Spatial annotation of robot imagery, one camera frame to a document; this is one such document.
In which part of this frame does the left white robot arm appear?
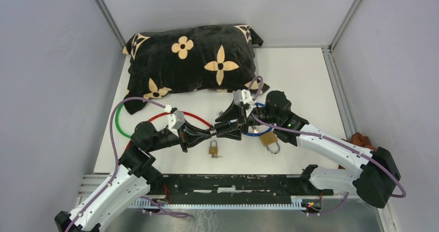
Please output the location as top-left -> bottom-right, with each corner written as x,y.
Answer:
54,121 -> 212,231

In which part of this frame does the small brass padlock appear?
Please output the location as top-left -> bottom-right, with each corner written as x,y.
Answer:
209,140 -> 222,158

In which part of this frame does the red cable lock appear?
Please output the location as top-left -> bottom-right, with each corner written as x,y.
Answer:
125,111 -> 213,152

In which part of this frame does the black padlock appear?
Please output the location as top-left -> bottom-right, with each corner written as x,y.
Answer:
210,122 -> 229,137

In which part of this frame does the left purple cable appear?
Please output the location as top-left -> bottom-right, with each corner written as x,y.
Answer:
63,96 -> 172,232

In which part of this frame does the green cable lock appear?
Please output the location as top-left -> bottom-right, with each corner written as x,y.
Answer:
114,104 -> 133,139

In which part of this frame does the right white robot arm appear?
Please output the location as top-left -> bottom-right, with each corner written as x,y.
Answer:
215,90 -> 406,209

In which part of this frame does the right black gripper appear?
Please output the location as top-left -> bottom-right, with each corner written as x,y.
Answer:
215,98 -> 279,141

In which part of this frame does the black floral pillow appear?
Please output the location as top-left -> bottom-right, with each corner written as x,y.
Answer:
123,24 -> 269,114

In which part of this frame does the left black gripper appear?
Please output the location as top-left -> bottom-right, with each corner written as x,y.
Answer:
147,117 -> 211,152

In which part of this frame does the brown cloth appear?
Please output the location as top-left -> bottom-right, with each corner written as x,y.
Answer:
348,132 -> 377,151

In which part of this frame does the large brass padlock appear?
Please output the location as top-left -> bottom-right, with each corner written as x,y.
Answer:
259,132 -> 281,155

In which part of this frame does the blue cable lock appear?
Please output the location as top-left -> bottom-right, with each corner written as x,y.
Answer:
228,103 -> 272,137

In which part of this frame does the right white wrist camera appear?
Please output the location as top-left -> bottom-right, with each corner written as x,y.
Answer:
233,90 -> 256,115

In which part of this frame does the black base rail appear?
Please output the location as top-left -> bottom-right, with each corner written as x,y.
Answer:
146,174 -> 334,209

